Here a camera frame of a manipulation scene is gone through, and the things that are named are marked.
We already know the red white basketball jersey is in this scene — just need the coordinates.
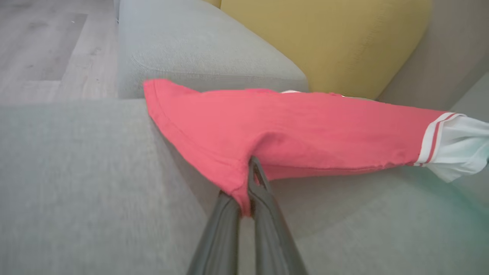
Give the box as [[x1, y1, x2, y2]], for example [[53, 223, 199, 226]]
[[143, 78, 489, 217]]

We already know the large yellow sofa back cushion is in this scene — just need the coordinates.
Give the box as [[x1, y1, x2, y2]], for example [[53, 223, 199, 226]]
[[221, 0, 432, 100]]

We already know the grey sofa backrest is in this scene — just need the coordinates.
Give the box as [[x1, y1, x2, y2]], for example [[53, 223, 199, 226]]
[[376, 0, 489, 111]]

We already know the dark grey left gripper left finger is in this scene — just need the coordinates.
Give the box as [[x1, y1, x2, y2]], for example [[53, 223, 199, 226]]
[[186, 190, 242, 275]]

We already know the large grey sofa seat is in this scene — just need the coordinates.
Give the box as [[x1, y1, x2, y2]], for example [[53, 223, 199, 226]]
[[0, 71, 489, 275]]

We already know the grey seamed sofa cushion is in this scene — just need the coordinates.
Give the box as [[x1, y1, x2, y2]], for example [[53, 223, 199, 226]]
[[117, 0, 309, 100]]

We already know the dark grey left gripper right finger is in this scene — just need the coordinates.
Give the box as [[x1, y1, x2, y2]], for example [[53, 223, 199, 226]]
[[247, 156, 308, 275]]

